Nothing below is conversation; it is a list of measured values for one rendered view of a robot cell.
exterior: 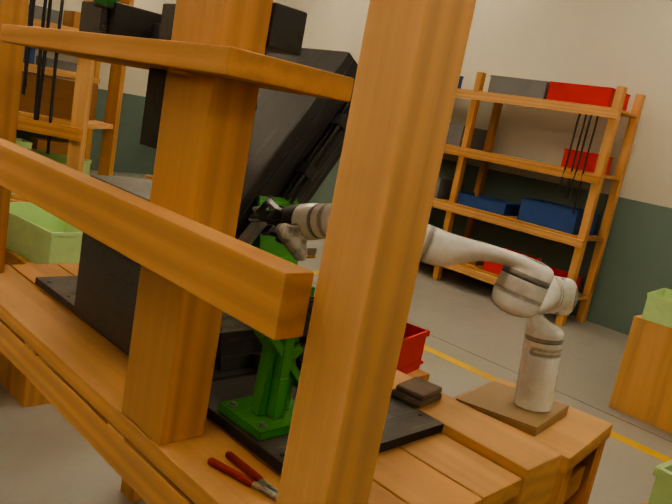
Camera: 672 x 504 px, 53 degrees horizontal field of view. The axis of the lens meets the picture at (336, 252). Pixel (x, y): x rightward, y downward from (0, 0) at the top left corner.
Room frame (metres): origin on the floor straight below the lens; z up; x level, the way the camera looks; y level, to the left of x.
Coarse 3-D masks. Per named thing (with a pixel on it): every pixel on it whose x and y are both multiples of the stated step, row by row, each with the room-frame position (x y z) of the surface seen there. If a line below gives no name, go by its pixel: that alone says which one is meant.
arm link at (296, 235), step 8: (296, 208) 1.33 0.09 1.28; (304, 208) 1.31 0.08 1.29; (312, 208) 1.30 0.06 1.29; (296, 216) 1.31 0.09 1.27; (304, 216) 1.30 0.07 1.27; (280, 224) 1.29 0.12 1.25; (288, 224) 1.29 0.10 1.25; (296, 224) 1.31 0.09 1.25; (304, 224) 1.30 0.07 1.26; (280, 232) 1.28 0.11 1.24; (288, 232) 1.29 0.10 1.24; (296, 232) 1.30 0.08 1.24; (304, 232) 1.30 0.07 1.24; (312, 232) 1.29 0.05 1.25; (288, 240) 1.28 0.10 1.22; (296, 240) 1.30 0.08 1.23; (304, 240) 1.31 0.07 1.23; (288, 248) 1.30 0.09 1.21; (296, 248) 1.29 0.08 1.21; (304, 248) 1.31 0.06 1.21; (296, 256) 1.30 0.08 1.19; (304, 256) 1.31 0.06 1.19
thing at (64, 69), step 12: (36, 12) 9.12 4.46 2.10; (72, 12) 9.56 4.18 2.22; (36, 24) 9.06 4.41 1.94; (72, 24) 9.54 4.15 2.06; (24, 60) 9.08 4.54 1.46; (36, 60) 9.55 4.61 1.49; (48, 60) 9.30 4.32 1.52; (60, 60) 9.40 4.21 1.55; (48, 72) 9.22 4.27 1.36; (60, 72) 9.33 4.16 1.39; (72, 72) 9.50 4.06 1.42; (96, 72) 9.74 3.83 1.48; (96, 84) 9.75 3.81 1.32; (24, 144) 9.14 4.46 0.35; (36, 144) 9.33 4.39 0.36; (60, 144) 9.52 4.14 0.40
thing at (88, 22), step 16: (80, 16) 1.50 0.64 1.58; (96, 16) 1.44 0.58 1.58; (112, 16) 1.39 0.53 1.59; (128, 16) 1.41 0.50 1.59; (144, 16) 1.44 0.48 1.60; (160, 16) 1.46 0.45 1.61; (96, 32) 1.44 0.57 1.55; (112, 32) 1.39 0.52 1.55; (128, 32) 1.41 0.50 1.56; (144, 32) 1.44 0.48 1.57; (160, 32) 1.26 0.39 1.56
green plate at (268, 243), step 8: (264, 200) 1.49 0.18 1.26; (280, 200) 1.53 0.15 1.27; (296, 200) 1.57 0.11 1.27; (256, 240) 1.50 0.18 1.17; (264, 240) 1.48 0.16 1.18; (272, 240) 1.50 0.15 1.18; (264, 248) 1.48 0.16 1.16; (272, 248) 1.49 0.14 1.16; (280, 248) 1.51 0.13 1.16; (280, 256) 1.51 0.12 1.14; (288, 256) 1.52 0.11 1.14; (296, 264) 1.54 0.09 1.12
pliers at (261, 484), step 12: (228, 456) 1.04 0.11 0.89; (216, 468) 1.01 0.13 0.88; (228, 468) 1.00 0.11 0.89; (240, 468) 1.02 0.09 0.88; (252, 468) 1.01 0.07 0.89; (240, 480) 0.98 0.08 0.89; (252, 480) 0.97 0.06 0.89; (264, 480) 0.98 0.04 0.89; (264, 492) 0.96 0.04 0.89; (276, 492) 0.96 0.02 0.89
